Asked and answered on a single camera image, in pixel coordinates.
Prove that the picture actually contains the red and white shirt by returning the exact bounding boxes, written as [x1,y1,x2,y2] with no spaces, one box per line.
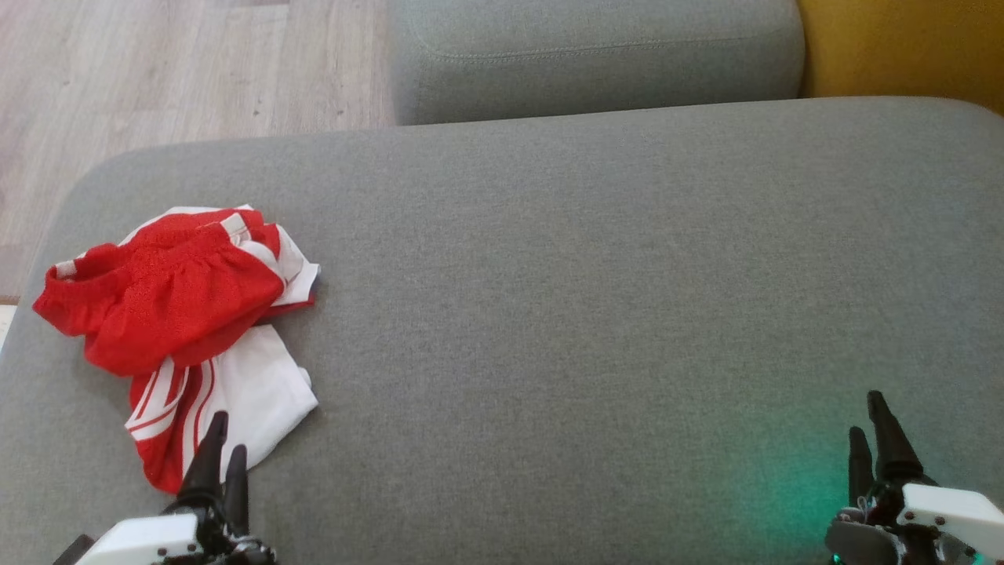
[125,323,319,495]

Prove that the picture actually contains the red shorts with white trim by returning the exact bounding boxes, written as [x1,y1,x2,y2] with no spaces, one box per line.
[31,206,322,378]

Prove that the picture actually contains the wide yellow sofa back cushion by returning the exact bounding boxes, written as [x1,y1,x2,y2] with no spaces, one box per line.
[796,0,1004,115]

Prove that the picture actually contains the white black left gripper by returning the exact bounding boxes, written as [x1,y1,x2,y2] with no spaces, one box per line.
[77,410,278,565]

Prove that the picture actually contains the large grey sofa seat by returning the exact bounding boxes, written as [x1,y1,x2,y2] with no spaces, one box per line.
[0,96,1004,565]

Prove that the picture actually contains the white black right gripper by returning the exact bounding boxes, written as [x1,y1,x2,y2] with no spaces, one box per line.
[824,390,1004,565]

